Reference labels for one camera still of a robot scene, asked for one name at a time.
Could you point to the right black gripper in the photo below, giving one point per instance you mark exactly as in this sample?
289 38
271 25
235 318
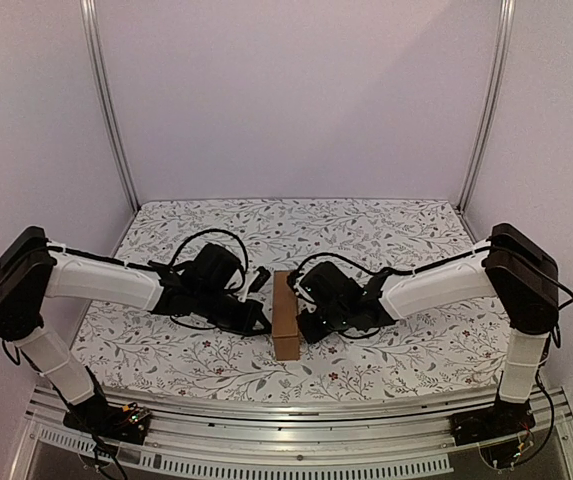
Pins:
316 317

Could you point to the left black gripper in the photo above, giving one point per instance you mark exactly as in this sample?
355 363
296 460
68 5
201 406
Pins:
253 311

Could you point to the brown cardboard box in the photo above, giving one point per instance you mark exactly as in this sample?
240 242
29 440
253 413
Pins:
285 331

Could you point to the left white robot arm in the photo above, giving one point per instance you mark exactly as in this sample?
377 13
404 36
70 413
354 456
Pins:
215 285

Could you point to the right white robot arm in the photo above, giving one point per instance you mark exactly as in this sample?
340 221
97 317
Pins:
508 266

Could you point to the floral patterned table mat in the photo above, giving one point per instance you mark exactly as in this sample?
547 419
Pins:
449 348

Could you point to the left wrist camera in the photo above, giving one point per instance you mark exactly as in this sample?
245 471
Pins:
259 279

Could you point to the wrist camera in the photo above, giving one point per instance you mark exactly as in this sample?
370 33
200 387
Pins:
259 279
292 281

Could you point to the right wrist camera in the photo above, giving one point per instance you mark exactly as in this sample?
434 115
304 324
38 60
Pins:
292 281

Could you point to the front aluminium rail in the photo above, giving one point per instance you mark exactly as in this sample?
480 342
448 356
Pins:
406 438

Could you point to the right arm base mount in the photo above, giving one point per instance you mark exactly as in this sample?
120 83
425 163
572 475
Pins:
497 420

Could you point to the left aluminium frame post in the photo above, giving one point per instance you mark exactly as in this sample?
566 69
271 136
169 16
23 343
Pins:
98 66

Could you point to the aluminium frame post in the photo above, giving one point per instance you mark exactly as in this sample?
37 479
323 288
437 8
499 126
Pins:
489 107
98 66

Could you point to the right aluminium frame post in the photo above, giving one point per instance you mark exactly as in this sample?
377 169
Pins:
489 107

